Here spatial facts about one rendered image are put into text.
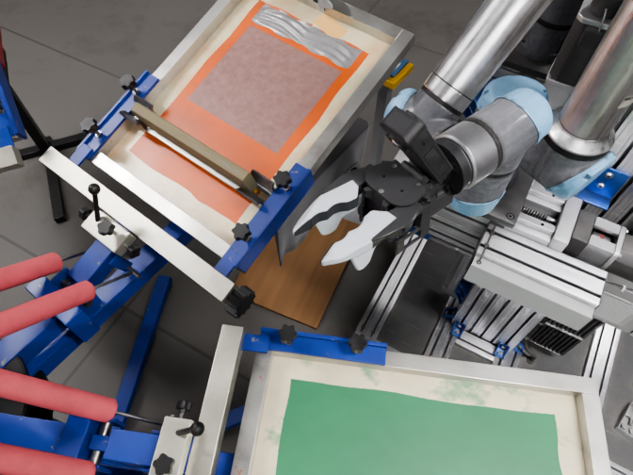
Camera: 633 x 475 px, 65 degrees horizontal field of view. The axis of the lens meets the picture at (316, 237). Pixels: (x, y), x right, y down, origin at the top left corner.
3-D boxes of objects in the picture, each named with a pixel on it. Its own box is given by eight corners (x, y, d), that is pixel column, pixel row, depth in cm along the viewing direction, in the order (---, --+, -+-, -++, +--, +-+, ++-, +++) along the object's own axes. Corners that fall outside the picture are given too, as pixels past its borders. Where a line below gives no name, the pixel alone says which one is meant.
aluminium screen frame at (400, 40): (256, -30, 156) (252, -41, 152) (414, 43, 137) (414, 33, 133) (89, 160, 142) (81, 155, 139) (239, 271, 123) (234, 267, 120)
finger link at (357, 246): (345, 302, 54) (396, 248, 57) (342, 270, 49) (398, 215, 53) (323, 286, 55) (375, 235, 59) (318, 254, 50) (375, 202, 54)
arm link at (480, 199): (455, 160, 81) (473, 110, 72) (507, 204, 76) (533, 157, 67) (419, 183, 79) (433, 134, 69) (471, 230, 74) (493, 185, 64)
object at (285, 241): (342, 182, 194) (347, 114, 163) (360, 193, 191) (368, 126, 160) (265, 263, 175) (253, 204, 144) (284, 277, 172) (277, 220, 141)
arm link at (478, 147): (504, 140, 57) (451, 107, 61) (476, 158, 55) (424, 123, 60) (491, 186, 63) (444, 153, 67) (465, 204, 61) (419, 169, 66)
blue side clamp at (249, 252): (300, 172, 131) (295, 160, 124) (316, 181, 129) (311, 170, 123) (230, 263, 126) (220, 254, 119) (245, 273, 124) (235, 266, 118)
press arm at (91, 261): (123, 225, 129) (113, 218, 124) (139, 237, 127) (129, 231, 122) (79, 278, 126) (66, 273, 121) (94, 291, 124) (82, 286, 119)
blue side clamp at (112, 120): (156, 84, 149) (145, 69, 142) (168, 90, 147) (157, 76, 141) (89, 159, 144) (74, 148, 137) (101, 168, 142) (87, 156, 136)
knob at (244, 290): (241, 282, 119) (232, 274, 112) (259, 295, 118) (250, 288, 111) (222, 307, 118) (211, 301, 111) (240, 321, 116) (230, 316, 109)
